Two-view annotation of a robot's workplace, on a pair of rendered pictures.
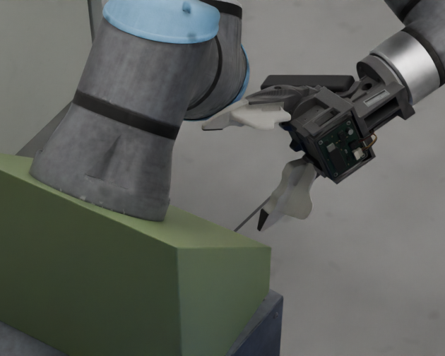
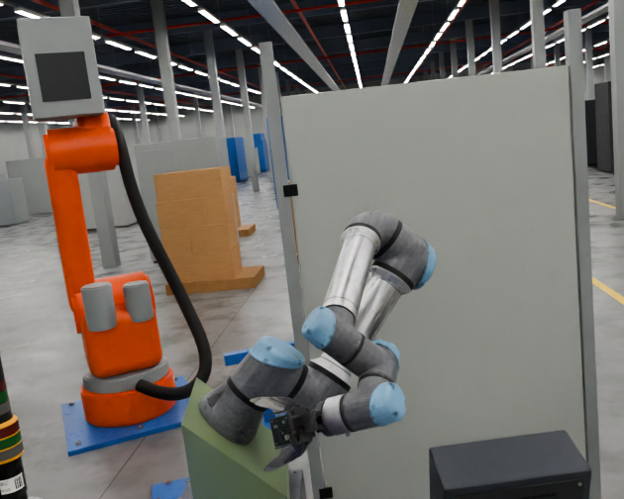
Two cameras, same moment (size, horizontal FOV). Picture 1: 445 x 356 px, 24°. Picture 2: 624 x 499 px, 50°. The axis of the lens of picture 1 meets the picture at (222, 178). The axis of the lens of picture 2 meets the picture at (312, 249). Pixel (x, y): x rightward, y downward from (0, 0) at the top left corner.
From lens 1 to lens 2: 1.26 m
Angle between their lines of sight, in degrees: 61
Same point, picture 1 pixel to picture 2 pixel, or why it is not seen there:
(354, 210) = not seen: outside the picture
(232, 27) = (326, 383)
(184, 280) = (190, 449)
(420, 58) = (334, 404)
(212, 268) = (218, 462)
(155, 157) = (233, 406)
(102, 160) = (213, 396)
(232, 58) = (315, 395)
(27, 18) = not seen: hidden behind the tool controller
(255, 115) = (266, 402)
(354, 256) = not seen: outside the picture
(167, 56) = (253, 364)
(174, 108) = (249, 389)
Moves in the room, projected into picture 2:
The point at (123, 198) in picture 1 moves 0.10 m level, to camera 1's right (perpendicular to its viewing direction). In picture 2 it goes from (208, 414) to (228, 427)
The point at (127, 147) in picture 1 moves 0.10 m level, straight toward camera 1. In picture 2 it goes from (223, 395) to (184, 411)
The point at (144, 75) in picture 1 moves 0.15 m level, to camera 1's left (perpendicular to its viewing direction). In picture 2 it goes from (243, 368) to (214, 354)
